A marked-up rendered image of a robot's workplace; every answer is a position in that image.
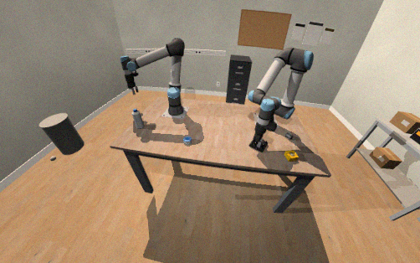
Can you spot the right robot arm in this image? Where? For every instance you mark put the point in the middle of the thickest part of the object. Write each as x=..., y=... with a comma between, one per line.
x=174, y=49

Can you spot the white bottle with blue cap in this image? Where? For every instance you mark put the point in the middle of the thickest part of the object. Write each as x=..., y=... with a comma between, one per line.
x=137, y=119

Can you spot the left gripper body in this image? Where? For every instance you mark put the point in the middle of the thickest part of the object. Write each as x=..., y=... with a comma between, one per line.
x=261, y=127

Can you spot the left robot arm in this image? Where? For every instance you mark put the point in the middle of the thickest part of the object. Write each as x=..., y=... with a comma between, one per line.
x=300, y=60

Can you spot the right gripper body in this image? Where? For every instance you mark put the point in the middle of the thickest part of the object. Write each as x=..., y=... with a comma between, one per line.
x=129, y=77

